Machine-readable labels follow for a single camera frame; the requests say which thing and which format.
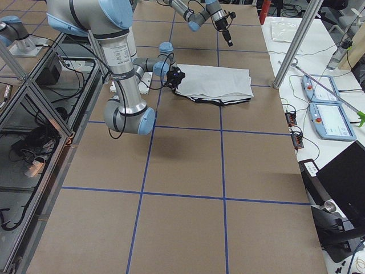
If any red cylinder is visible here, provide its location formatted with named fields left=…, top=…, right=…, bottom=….
left=259, top=0, right=271, bottom=25

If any upper small electronics board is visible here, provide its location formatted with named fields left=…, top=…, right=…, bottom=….
left=285, top=111, right=297, bottom=127

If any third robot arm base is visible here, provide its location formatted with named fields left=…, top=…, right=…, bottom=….
left=1, top=15, right=48, bottom=57

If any blue teach pendant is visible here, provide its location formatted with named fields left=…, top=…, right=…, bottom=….
left=309, top=103, right=356, bottom=142
left=302, top=75, right=341, bottom=104

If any grey cartoon print t-shirt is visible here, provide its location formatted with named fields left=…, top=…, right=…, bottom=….
left=175, top=65, right=254, bottom=106

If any lower small electronics board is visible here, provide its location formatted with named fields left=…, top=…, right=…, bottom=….
left=291, top=131, right=304, bottom=151

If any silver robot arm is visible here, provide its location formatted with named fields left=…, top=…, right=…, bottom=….
left=46, top=1, right=185, bottom=135
left=160, top=0, right=236, bottom=47

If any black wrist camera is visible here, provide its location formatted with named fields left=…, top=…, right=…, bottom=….
left=166, top=67, right=185, bottom=86
left=224, top=10, right=236, bottom=21

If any clear plastic bag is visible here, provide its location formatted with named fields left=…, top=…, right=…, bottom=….
left=271, top=22, right=298, bottom=43

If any aluminium frame post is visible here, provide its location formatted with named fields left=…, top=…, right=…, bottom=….
left=272, top=0, right=323, bottom=89

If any lower blue teach pendant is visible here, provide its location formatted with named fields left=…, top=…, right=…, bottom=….
left=309, top=103, right=356, bottom=142

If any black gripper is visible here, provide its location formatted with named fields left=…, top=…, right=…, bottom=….
left=168, top=78, right=181, bottom=92
left=214, top=17, right=233, bottom=47

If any small electronics board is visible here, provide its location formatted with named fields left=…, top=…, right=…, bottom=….
left=285, top=111, right=297, bottom=127
left=291, top=131, right=304, bottom=151

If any reacher grabber stick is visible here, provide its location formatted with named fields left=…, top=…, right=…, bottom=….
left=290, top=62, right=364, bottom=128

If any upper blue teach pendant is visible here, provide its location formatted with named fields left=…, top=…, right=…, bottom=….
left=302, top=75, right=341, bottom=104

